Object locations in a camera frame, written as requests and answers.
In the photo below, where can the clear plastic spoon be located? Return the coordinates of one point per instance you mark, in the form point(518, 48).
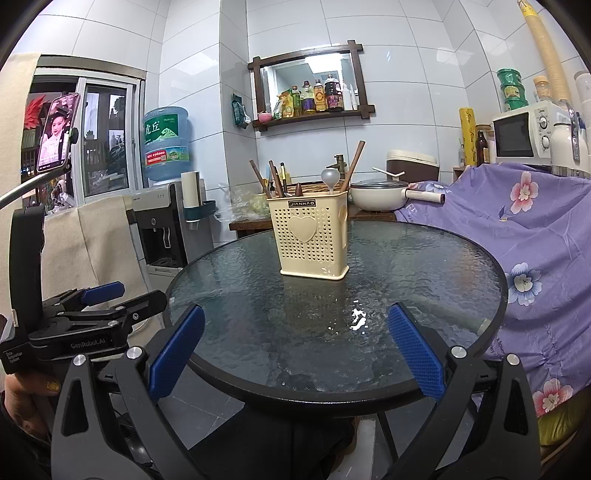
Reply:
point(330, 177)

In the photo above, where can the red decoration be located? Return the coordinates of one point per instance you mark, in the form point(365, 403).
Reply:
point(36, 113)

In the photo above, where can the green pouch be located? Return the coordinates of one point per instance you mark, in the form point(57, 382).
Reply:
point(276, 110)

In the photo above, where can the bunch of wooden chopsticks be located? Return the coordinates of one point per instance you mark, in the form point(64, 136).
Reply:
point(356, 159)

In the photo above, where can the brown white rice cooker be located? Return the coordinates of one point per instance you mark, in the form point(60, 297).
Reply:
point(411, 168)

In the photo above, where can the brass faucet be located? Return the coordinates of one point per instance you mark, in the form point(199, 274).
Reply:
point(339, 161)

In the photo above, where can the purple floral cloth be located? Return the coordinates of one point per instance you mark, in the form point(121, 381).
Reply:
point(531, 240)

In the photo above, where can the teal wall holder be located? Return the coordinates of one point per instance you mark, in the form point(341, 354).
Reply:
point(207, 207)

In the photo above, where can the white microwave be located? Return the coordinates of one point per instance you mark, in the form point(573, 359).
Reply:
point(512, 134)

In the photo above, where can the stack of white cups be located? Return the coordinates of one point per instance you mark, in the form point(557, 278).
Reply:
point(582, 87)

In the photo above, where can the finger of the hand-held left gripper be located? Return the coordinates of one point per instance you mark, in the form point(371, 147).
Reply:
point(104, 291)
point(143, 304)

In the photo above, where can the white thermos kettle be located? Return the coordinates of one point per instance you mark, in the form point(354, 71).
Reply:
point(565, 147)

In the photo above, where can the tall stack of paper cups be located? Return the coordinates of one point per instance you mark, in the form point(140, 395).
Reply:
point(547, 55)

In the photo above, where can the cream perforated utensil holder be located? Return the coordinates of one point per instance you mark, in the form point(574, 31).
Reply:
point(304, 258)

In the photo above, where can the green bottle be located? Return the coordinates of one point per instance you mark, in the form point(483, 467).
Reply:
point(296, 104)

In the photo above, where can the white squeeze bottle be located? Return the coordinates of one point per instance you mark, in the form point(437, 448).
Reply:
point(355, 100)
point(347, 99)

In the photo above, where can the white pot with glass lid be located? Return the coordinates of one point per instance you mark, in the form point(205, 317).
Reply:
point(374, 201)

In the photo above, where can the wooden framed mirror shelf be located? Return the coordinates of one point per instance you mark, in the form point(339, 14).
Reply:
point(304, 53)

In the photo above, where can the grey water dispenser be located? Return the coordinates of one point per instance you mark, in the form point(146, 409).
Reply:
point(157, 203)

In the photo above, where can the small clear bottle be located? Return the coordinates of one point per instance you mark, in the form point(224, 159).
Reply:
point(461, 154)

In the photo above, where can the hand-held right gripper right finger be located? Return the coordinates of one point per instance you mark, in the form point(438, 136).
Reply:
point(415, 350)

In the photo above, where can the dark soy sauce bottle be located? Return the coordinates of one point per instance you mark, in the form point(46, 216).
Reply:
point(334, 97)

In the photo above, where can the person's left forearm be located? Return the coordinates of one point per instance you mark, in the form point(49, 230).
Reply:
point(18, 452)

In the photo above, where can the black chopstick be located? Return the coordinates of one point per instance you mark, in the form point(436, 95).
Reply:
point(283, 173)

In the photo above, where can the sliding window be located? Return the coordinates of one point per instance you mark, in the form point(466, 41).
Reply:
point(106, 138)

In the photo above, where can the clear plastic bag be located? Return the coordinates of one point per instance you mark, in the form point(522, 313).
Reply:
point(240, 203)

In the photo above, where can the green packet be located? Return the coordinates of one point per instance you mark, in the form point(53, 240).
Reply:
point(240, 113)

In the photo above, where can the beige cloth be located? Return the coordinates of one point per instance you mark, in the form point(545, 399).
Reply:
point(92, 249)

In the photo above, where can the person's left hand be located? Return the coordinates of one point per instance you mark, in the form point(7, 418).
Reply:
point(27, 397)

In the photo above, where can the blue water jug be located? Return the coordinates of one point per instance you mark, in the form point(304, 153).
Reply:
point(166, 138)

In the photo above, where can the smartphone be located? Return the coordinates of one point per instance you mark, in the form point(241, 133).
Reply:
point(57, 134)

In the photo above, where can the oil bottle purple label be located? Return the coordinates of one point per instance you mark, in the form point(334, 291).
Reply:
point(308, 101)

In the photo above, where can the pink bowl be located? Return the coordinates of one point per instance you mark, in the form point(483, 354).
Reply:
point(265, 117)

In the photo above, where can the jar with tan lid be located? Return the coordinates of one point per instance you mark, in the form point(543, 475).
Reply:
point(542, 90)

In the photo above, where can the yellow packet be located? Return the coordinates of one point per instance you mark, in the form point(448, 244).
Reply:
point(286, 107)

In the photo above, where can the amber bottle yellow label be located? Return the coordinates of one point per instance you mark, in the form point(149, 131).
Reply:
point(320, 99)

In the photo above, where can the small wooden crate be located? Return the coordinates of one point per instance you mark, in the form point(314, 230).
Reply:
point(458, 173)

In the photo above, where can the woven basin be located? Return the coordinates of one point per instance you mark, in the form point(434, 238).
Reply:
point(318, 186)

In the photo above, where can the white ladle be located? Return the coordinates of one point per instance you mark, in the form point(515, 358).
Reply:
point(390, 173)

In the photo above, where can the brown glass bottle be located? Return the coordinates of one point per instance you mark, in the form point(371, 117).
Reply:
point(482, 150)

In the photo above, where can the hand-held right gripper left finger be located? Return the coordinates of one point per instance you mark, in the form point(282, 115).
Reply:
point(178, 350)

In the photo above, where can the yellow roll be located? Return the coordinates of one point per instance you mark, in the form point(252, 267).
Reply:
point(467, 138)

